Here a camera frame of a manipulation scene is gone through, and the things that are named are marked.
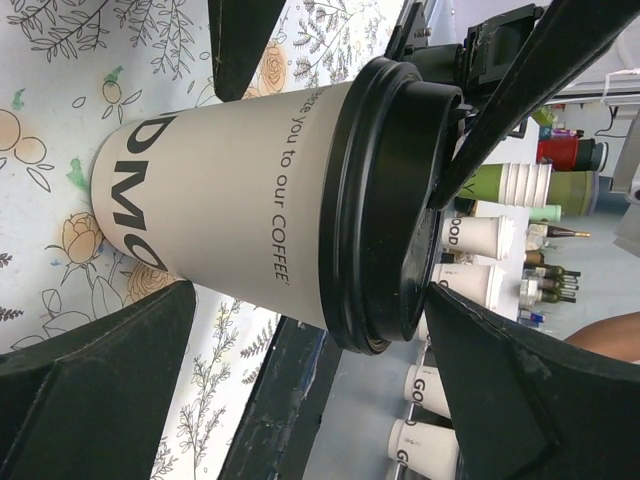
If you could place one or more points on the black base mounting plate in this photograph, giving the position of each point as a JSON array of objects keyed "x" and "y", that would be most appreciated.
[{"x": 284, "y": 412}]

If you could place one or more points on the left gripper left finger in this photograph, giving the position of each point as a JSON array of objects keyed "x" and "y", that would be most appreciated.
[{"x": 92, "y": 403}]

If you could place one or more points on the background bottles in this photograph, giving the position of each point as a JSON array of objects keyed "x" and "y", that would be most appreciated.
[{"x": 576, "y": 163}]

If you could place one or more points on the background paper cups stack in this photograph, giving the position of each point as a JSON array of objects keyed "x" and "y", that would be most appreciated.
[{"x": 477, "y": 381}]

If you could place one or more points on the black plastic cup lid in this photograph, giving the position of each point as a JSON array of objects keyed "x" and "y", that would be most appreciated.
[{"x": 378, "y": 237}]

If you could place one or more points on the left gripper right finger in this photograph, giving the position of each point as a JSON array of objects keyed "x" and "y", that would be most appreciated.
[{"x": 587, "y": 406}]

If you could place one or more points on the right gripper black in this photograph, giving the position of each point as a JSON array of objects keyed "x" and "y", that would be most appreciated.
[{"x": 569, "y": 37}]

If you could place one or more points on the white paper coffee cup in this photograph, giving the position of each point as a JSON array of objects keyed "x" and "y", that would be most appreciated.
[{"x": 227, "y": 196}]

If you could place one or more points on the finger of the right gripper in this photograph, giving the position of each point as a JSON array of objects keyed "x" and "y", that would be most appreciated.
[{"x": 239, "y": 33}]

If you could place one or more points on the floral tablecloth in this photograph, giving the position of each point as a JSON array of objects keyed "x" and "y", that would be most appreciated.
[{"x": 73, "y": 73}]

